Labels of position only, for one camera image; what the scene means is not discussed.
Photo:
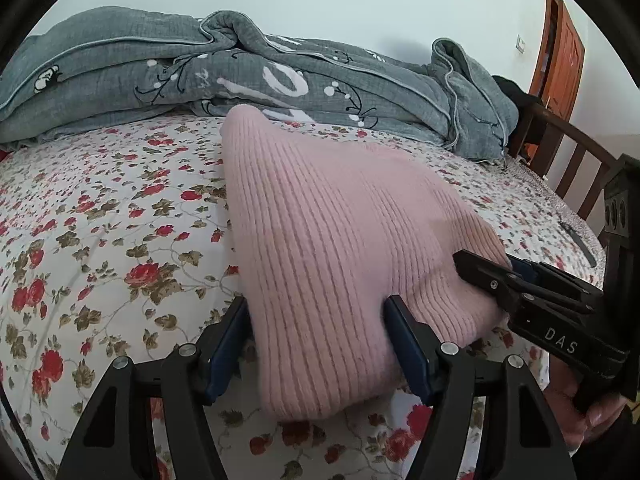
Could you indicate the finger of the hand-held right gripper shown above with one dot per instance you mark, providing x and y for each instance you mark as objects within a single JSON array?
[
  {"x": 487, "y": 277},
  {"x": 545, "y": 275}
]

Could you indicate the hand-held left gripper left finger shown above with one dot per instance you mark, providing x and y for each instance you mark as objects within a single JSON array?
[{"x": 225, "y": 355}]

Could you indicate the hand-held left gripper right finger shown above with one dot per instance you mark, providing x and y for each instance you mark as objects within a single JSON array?
[{"x": 410, "y": 350}]

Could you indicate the pink ribbed knit sweater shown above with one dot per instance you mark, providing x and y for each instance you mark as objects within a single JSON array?
[{"x": 325, "y": 240}]

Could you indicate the person's right hand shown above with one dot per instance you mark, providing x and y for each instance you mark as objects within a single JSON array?
[{"x": 567, "y": 400}]

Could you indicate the dark slim object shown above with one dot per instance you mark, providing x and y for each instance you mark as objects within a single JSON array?
[{"x": 580, "y": 242}]

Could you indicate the floral bed sheet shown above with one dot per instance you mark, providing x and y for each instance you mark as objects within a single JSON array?
[{"x": 110, "y": 220}]

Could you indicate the dark cloth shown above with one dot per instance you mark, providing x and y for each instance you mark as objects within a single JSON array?
[{"x": 515, "y": 95}]

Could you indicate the wooden door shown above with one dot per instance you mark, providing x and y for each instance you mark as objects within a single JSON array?
[{"x": 562, "y": 60}]

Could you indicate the grey printed quilt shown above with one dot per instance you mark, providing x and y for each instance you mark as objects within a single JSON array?
[{"x": 250, "y": 80}]

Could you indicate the wall light switch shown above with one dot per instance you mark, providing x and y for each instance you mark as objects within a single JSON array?
[{"x": 521, "y": 43}]

